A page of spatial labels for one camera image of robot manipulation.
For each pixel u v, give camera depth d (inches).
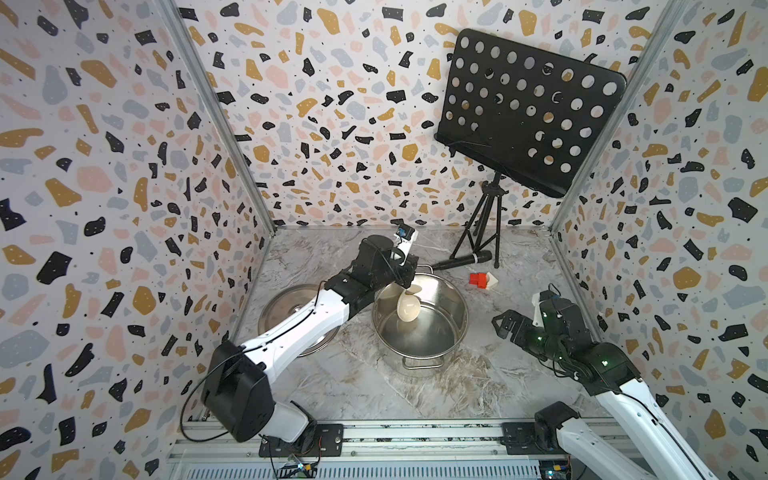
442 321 37.7
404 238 26.0
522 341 25.3
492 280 40.6
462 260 44.1
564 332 20.6
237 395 15.9
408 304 37.1
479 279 41.9
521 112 27.3
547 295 26.1
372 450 28.9
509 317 26.0
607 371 18.7
